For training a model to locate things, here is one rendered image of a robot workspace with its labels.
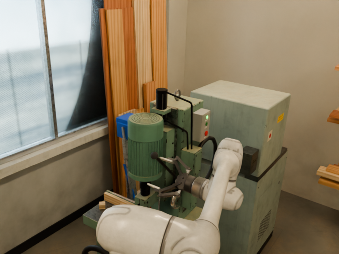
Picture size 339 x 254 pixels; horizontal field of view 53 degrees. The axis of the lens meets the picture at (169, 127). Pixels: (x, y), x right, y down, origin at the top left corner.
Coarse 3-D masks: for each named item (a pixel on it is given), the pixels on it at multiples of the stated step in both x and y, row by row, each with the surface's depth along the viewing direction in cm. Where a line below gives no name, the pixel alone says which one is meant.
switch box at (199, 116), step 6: (198, 114) 180; (204, 114) 181; (198, 120) 181; (204, 120) 182; (198, 126) 182; (204, 126) 184; (198, 132) 183; (204, 132) 186; (198, 138) 185; (204, 138) 188
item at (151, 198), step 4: (152, 188) 187; (152, 192) 184; (156, 192) 184; (136, 196) 180; (140, 196) 180; (144, 196) 180; (148, 196) 180; (152, 196) 182; (136, 200) 179; (140, 200) 178; (144, 200) 176; (148, 200) 179; (152, 200) 183; (156, 200) 187; (136, 204) 180; (140, 204) 179; (144, 204) 177; (148, 204) 180; (152, 204) 184
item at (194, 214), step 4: (196, 208) 216; (200, 208) 216; (192, 212) 212; (196, 212) 212; (200, 212) 213; (188, 216) 208; (192, 216) 209; (196, 216) 209; (192, 220) 205; (96, 240) 191
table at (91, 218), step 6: (108, 204) 201; (90, 210) 195; (96, 210) 195; (102, 210) 195; (84, 216) 190; (90, 216) 190; (96, 216) 190; (84, 222) 192; (90, 222) 189; (96, 222) 185
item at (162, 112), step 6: (156, 90) 170; (162, 90) 169; (156, 96) 172; (162, 96) 170; (156, 102) 173; (162, 102) 171; (156, 108) 174; (162, 108) 172; (168, 108) 175; (162, 114) 171
